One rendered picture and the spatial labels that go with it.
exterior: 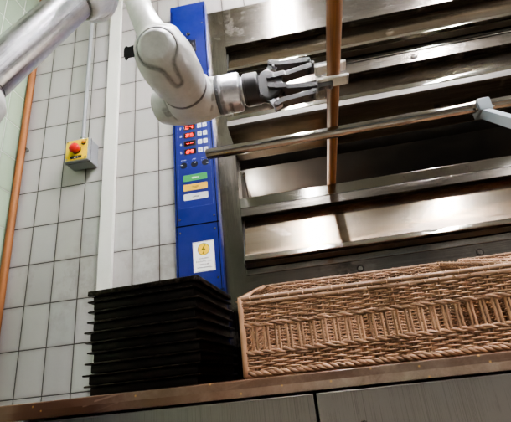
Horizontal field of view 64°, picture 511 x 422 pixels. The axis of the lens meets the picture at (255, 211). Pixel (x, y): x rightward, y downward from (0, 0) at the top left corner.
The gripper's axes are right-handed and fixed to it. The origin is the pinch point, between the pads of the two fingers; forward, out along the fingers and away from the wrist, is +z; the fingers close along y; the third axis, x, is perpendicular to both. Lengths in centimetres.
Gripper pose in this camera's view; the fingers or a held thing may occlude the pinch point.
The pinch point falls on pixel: (331, 74)
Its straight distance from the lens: 98.3
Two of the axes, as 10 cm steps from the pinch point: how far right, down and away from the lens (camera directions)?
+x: -1.6, -3.7, -9.2
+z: 9.8, -1.5, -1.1
